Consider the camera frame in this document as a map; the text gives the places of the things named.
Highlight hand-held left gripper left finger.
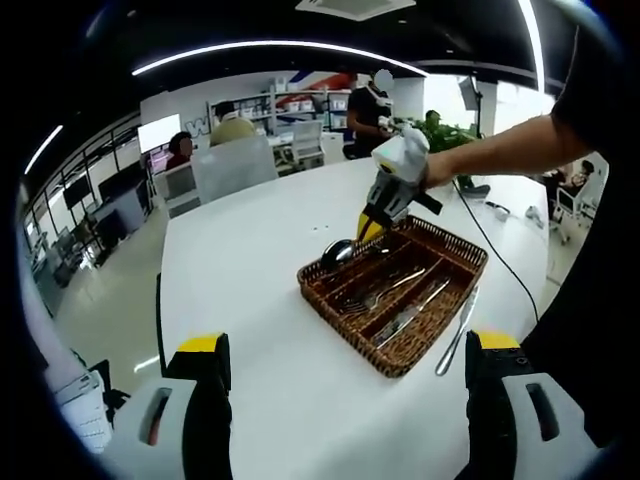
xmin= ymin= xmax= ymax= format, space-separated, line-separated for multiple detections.
xmin=102 ymin=331 xmax=234 ymax=480

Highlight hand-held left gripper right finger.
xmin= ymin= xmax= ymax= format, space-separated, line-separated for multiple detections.
xmin=463 ymin=328 xmax=604 ymax=480

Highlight steel spoon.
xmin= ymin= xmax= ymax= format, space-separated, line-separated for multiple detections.
xmin=319 ymin=238 xmax=396 ymax=272

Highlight steel knife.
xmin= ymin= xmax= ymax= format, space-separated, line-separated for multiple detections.
xmin=433 ymin=285 xmax=481 ymax=377
xmin=412 ymin=278 xmax=452 ymax=314

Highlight steel fork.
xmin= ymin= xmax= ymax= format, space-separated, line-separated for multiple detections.
xmin=343 ymin=279 xmax=401 ymax=315
xmin=367 ymin=269 xmax=429 ymax=309

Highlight cutlery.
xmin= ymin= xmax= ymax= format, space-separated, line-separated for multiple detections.
xmin=373 ymin=299 xmax=426 ymax=350

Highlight brown wicker utensil storage tray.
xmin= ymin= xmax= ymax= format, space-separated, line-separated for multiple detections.
xmin=296 ymin=214 xmax=490 ymax=380

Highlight white storage shelving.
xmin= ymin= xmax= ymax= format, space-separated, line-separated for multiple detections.
xmin=207 ymin=77 xmax=351 ymax=137

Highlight person's right hand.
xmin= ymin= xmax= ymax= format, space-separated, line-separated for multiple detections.
xmin=398 ymin=128 xmax=451 ymax=192

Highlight potted green plant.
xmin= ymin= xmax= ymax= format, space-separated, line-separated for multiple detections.
xmin=392 ymin=112 xmax=484 ymax=154

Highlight black grey headset device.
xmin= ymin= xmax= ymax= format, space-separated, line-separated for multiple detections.
xmin=458 ymin=175 xmax=492 ymax=199

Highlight white office chair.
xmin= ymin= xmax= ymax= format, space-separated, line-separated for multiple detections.
xmin=548 ymin=187 xmax=599 ymax=246
xmin=152 ymin=162 xmax=202 ymax=220
xmin=289 ymin=119 xmax=326 ymax=170

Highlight white laptop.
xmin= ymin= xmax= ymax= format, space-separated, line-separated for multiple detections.
xmin=47 ymin=359 xmax=109 ymax=454

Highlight person's black shirt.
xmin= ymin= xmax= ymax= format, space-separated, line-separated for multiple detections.
xmin=519 ymin=24 xmax=640 ymax=451

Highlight grey mesh office chair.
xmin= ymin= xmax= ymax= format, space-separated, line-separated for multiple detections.
xmin=192 ymin=134 xmax=280 ymax=205

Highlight ceiling air conditioner vent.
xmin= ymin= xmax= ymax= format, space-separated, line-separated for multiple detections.
xmin=294 ymin=0 xmax=417 ymax=22

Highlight ceiling light strip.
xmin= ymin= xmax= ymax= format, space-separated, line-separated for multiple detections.
xmin=517 ymin=0 xmax=546 ymax=91
xmin=24 ymin=124 xmax=65 ymax=176
xmin=130 ymin=39 xmax=431 ymax=79

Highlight black desk monitors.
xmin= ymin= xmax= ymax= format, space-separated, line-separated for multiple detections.
xmin=97 ymin=162 xmax=146 ymax=201

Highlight black television on stand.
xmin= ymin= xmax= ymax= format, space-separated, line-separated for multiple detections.
xmin=63 ymin=177 xmax=91 ymax=209

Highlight bright white monitor screen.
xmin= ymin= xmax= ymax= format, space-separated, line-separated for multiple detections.
xmin=137 ymin=113 xmax=182 ymax=154

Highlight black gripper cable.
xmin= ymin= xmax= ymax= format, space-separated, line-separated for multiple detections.
xmin=451 ymin=179 xmax=541 ymax=324

